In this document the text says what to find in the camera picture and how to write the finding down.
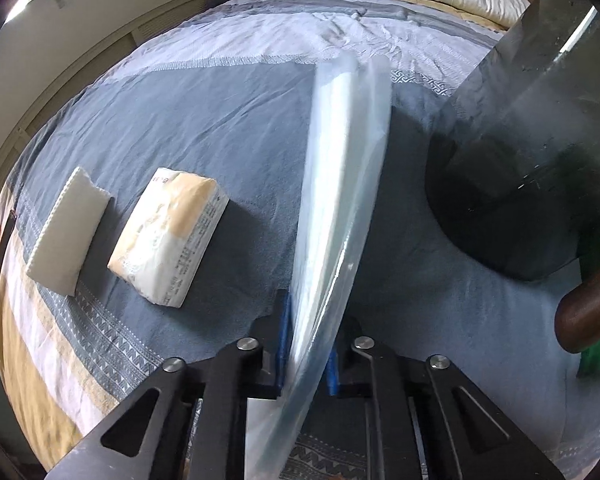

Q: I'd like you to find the tissue pack beige white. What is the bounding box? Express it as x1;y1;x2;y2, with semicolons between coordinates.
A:
107;168;230;308

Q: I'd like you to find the white knitted cloth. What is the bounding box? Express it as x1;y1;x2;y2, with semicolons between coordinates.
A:
26;167;111;297

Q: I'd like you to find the clear plastic cloth pack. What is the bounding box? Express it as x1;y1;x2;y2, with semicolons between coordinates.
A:
246;54;391;479

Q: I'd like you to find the striped blue bed quilt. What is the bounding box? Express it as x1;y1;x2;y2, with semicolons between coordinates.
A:
0;0;600;479

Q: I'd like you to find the smoky glass pitcher wooden handle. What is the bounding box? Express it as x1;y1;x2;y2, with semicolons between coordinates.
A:
424;0;600;356

